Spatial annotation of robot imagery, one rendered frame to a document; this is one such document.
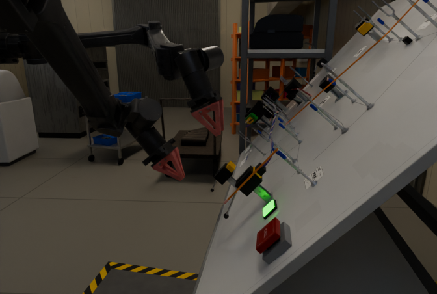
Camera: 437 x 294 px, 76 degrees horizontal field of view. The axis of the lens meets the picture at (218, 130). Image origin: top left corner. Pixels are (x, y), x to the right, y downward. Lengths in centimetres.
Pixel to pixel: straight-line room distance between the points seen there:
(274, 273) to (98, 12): 924
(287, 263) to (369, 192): 16
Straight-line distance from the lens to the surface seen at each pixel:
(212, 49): 72
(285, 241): 51
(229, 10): 864
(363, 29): 105
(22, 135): 492
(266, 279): 52
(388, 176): 45
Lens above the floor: 140
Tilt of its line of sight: 14 degrees down
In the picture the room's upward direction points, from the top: straight up
